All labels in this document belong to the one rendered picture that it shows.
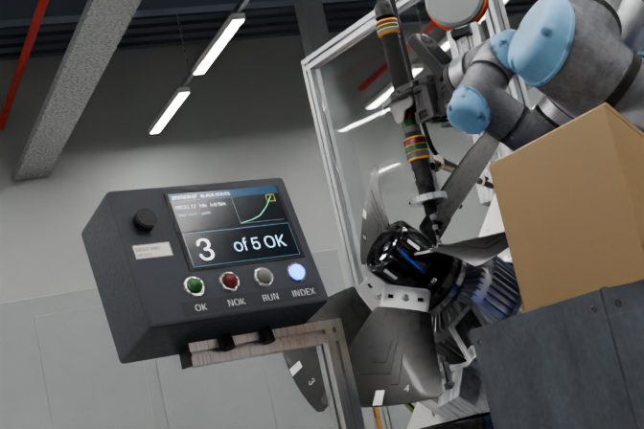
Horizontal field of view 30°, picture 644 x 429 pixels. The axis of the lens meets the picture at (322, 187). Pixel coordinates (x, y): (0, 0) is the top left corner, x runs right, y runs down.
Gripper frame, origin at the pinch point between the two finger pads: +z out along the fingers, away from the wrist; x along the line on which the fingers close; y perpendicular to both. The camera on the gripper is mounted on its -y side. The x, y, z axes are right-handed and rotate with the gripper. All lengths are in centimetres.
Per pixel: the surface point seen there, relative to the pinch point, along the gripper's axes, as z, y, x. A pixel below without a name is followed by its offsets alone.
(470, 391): -3, 57, -1
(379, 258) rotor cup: 7.3, 28.8, -6.9
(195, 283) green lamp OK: -47, 37, -76
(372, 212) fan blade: 26.4, 16.0, 8.4
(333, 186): 124, -12, 70
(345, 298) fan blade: 20.2, 34.0, -7.5
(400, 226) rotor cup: 4.1, 23.7, -2.7
